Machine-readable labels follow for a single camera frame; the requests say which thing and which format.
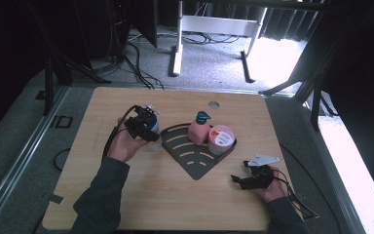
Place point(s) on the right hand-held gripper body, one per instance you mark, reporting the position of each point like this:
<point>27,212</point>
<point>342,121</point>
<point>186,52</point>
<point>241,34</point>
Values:
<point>259,175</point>

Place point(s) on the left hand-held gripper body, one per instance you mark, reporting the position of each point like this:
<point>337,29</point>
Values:
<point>136,127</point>

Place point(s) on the pink round tub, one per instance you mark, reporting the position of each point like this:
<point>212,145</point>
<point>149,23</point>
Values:
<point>221,136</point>

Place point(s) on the black corner rack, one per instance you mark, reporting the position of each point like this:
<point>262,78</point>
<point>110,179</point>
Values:
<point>188,159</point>

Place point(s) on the pink pump bottle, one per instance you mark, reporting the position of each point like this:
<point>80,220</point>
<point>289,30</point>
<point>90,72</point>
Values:
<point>198,131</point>

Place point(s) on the person's right hand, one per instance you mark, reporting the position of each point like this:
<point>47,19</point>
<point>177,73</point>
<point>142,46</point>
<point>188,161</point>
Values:
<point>274,191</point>

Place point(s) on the person's left hand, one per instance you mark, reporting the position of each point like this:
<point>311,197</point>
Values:
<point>123,146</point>

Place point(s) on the grey table grommet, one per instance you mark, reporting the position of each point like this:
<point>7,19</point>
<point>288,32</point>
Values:
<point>213,104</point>

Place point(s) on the dark computer tower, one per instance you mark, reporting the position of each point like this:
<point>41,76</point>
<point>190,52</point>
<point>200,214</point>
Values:
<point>115,22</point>

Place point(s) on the black metal stand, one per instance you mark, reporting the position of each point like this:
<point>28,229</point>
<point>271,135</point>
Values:
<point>48,87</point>
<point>315,97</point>

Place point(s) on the grey tape piece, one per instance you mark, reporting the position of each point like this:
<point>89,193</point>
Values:
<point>53,198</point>

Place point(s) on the dark curtain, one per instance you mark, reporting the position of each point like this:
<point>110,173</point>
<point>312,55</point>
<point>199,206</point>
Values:
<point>289,22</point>

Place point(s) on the grey metal floor rail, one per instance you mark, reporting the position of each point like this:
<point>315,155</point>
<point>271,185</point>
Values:
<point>19,156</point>
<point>334,182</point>

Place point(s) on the white desk frame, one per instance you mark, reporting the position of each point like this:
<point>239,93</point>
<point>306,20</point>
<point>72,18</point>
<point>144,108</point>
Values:
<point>219,25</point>

